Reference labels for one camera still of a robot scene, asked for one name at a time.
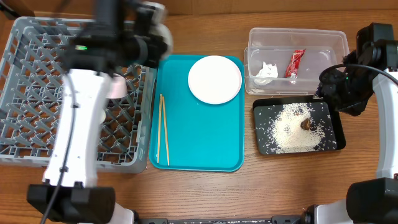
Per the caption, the pink shallow bowl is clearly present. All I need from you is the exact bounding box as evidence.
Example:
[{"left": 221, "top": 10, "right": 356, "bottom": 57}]
[{"left": 107, "top": 73, "right": 127, "bottom": 99}]

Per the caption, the brown meat piece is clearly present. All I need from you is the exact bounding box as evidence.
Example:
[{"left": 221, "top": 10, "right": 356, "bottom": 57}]
[{"left": 300, "top": 118, "right": 311, "bottom": 131}]

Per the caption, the red snack wrapper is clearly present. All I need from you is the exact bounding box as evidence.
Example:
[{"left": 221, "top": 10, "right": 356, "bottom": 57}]
[{"left": 284, "top": 49, "right": 306, "bottom": 84}]

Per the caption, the cooked white rice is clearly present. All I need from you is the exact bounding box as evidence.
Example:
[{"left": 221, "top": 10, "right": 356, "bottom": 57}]
[{"left": 256, "top": 102, "right": 337, "bottom": 154}]

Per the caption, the white tissue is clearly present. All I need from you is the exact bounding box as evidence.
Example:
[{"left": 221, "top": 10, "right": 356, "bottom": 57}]
[{"left": 254, "top": 62, "right": 278, "bottom": 86}]

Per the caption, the grey-green bowl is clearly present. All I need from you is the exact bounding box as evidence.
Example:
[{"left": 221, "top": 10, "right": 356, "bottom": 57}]
[{"left": 144, "top": 1, "right": 174, "bottom": 60}]

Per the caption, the white small cup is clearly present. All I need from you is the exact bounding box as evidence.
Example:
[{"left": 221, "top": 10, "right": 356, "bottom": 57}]
[{"left": 99, "top": 109, "right": 106, "bottom": 123}]

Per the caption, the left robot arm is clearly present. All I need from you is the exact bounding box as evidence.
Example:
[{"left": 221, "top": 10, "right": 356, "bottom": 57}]
[{"left": 27, "top": 0, "right": 173, "bottom": 223}]

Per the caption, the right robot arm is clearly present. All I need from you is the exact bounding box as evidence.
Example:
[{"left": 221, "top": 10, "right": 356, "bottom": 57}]
[{"left": 300, "top": 23, "right": 397, "bottom": 223}]

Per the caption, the black waste tray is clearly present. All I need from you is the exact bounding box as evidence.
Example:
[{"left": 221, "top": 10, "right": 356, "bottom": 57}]
[{"left": 252, "top": 95, "right": 347, "bottom": 156}]

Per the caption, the right wooden chopstick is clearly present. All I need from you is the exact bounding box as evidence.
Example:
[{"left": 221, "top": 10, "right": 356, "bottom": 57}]
[{"left": 162, "top": 96, "right": 170, "bottom": 166}]

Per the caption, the wooden chopstick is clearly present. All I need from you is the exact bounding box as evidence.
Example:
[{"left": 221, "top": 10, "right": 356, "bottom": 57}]
[
  {"left": 162, "top": 96, "right": 170, "bottom": 166},
  {"left": 157, "top": 94, "right": 163, "bottom": 163}
]

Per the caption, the left wooden chopstick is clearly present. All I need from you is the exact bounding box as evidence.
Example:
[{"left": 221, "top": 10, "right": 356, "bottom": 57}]
[{"left": 157, "top": 94, "right": 163, "bottom": 163}]

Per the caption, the clear plastic bin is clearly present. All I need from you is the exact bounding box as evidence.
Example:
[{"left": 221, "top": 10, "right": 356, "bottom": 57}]
[{"left": 244, "top": 27, "right": 349, "bottom": 96}]

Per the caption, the large white plate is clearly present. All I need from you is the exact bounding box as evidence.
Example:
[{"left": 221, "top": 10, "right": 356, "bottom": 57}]
[{"left": 188, "top": 55, "right": 243, "bottom": 105}]

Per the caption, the teal serving tray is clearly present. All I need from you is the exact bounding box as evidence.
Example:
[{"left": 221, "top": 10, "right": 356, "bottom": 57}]
[{"left": 149, "top": 54, "right": 244, "bottom": 172}]

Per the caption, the grey dish rack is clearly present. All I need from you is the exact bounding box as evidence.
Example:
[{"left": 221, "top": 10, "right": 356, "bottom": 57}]
[{"left": 1, "top": 17, "right": 157, "bottom": 174}]

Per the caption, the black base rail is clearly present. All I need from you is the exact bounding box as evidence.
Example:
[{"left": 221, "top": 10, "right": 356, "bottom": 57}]
[{"left": 133, "top": 214, "right": 312, "bottom": 224}]

